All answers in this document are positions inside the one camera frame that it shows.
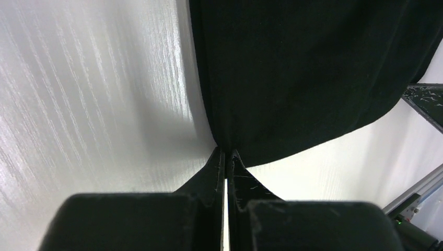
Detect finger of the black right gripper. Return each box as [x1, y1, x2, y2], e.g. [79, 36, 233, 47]
[402, 83, 442, 133]

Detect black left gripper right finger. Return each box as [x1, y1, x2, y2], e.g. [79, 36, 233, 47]
[226, 152, 403, 250]

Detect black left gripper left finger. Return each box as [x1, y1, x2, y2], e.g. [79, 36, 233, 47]
[39, 148, 225, 250]

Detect black t shirt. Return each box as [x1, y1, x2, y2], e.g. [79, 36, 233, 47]
[189, 1, 442, 167]

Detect aluminium frame rail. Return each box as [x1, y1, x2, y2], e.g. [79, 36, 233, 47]
[382, 165, 442, 222]

